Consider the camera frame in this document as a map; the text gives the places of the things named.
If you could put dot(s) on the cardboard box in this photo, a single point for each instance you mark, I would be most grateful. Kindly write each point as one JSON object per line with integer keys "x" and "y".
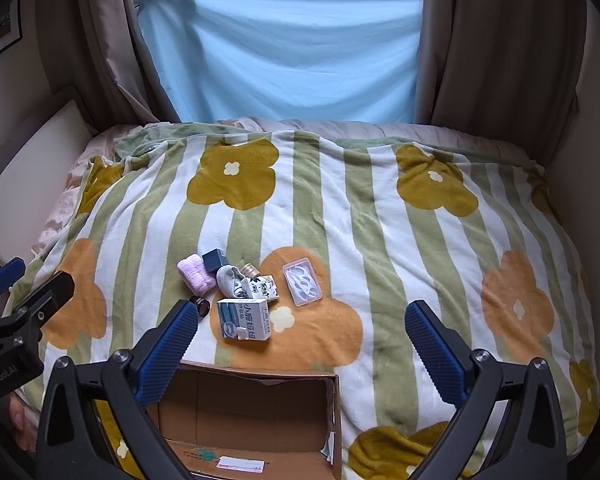
{"x": 240, "y": 410}

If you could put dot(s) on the small beige jar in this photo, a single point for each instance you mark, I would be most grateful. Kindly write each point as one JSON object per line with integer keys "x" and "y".
{"x": 250, "y": 270}

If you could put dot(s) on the white patterned packet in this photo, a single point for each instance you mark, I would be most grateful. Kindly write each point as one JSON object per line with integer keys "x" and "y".
{"x": 262, "y": 287}

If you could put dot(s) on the person's left hand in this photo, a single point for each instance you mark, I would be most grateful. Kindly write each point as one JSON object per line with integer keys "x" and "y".
{"x": 20, "y": 420}

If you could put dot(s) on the white and blue medicine box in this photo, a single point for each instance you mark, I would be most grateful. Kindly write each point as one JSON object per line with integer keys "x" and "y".
{"x": 245, "y": 320}

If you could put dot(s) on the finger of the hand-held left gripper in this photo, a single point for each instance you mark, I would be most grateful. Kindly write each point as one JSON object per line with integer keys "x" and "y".
{"x": 45, "y": 297}
{"x": 2, "y": 277}

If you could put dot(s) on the striped flower print blanket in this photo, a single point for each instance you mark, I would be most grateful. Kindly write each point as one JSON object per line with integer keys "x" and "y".
{"x": 380, "y": 220}

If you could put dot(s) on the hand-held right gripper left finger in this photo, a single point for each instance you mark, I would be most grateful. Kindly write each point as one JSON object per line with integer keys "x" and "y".
{"x": 167, "y": 350}

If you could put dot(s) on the grey sock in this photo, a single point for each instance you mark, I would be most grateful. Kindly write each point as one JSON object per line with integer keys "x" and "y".
{"x": 227, "y": 280}

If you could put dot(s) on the pink rolled towel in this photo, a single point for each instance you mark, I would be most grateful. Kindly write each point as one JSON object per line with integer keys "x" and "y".
{"x": 196, "y": 275}

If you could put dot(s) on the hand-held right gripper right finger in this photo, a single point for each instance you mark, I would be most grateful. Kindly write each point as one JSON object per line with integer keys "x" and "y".
{"x": 435, "y": 355}

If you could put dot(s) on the beige curtain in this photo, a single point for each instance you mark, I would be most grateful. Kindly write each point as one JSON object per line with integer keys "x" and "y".
{"x": 505, "y": 35}
{"x": 105, "y": 35}

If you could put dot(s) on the small dark blue box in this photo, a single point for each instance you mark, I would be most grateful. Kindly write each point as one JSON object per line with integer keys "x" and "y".
{"x": 214, "y": 260}

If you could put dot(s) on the clear plastic floss box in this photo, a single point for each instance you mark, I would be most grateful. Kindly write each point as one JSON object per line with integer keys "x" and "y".
{"x": 302, "y": 282}

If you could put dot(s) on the light blue sheet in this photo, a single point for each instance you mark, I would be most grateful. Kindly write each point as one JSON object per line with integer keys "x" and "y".
{"x": 280, "y": 50}

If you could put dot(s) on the white padded headboard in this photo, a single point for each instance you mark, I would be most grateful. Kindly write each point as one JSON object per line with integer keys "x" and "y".
{"x": 30, "y": 160}

